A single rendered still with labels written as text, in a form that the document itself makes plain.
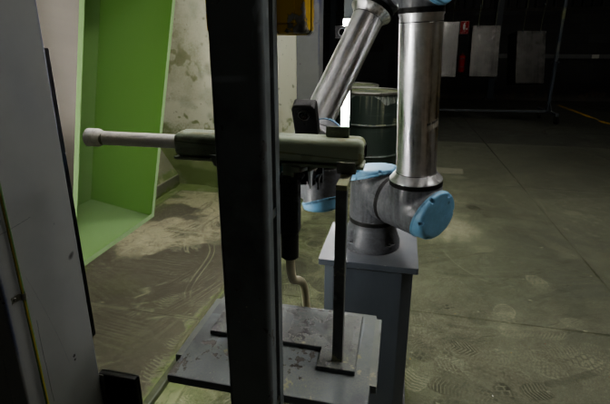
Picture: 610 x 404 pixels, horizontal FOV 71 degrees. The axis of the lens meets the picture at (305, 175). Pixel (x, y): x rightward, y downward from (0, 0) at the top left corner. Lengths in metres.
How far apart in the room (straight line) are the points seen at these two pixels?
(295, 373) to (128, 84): 1.70
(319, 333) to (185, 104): 3.24
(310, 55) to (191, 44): 1.00
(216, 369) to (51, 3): 1.22
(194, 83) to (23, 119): 2.98
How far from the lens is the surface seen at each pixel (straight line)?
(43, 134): 0.93
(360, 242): 1.40
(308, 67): 3.47
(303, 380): 0.72
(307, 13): 0.52
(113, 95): 2.23
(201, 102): 3.80
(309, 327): 0.81
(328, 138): 0.65
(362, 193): 1.35
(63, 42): 1.58
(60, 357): 1.06
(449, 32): 8.25
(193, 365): 0.77
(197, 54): 3.78
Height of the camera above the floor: 1.28
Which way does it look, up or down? 17 degrees down
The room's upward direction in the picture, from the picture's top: straight up
